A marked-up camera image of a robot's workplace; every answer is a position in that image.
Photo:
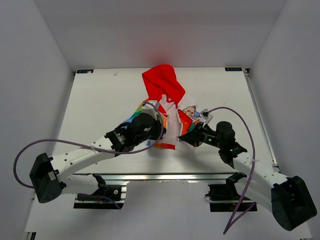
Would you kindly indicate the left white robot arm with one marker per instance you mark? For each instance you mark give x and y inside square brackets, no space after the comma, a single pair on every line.
[71,162]

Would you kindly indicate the right blue corner label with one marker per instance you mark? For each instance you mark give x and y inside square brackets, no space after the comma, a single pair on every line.
[233,69]

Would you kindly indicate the aluminium rail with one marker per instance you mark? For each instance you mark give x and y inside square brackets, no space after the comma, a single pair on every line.
[265,135]
[162,177]

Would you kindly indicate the aluminium right side rail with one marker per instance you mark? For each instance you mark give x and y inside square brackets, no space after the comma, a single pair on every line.
[265,135]

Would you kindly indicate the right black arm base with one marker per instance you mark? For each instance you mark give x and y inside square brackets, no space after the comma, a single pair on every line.
[223,198]

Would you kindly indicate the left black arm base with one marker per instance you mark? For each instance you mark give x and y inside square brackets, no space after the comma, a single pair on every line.
[108,194]

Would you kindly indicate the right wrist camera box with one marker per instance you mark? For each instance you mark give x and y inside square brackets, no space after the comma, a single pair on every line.
[207,115]

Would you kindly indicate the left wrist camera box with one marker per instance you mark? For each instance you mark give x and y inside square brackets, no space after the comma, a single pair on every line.
[150,107]

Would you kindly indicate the blue corner label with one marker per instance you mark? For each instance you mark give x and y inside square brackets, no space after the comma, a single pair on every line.
[233,69]
[84,71]

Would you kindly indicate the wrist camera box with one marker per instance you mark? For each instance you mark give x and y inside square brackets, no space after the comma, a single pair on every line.
[150,107]
[207,115]

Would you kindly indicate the aluminium front rail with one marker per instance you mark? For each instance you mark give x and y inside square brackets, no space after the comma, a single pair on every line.
[162,177]

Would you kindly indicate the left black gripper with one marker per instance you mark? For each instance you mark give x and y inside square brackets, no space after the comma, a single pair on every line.
[157,126]

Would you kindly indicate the white red cartoon jacket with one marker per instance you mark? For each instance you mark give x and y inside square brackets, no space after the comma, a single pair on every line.
[179,110]

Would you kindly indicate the left blue corner label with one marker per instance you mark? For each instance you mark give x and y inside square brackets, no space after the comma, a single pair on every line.
[84,71]

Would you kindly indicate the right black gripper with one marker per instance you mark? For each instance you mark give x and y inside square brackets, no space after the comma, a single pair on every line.
[193,137]

